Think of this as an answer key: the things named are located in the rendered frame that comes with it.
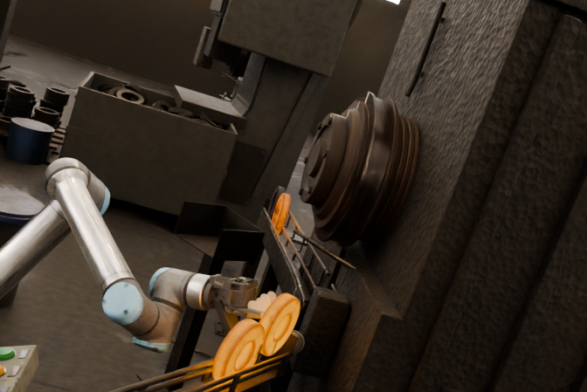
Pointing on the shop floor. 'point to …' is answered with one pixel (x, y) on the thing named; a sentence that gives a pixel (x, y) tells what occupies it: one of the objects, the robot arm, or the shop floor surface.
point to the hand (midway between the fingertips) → (279, 317)
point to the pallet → (20, 106)
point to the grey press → (274, 59)
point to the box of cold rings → (147, 145)
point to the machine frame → (478, 201)
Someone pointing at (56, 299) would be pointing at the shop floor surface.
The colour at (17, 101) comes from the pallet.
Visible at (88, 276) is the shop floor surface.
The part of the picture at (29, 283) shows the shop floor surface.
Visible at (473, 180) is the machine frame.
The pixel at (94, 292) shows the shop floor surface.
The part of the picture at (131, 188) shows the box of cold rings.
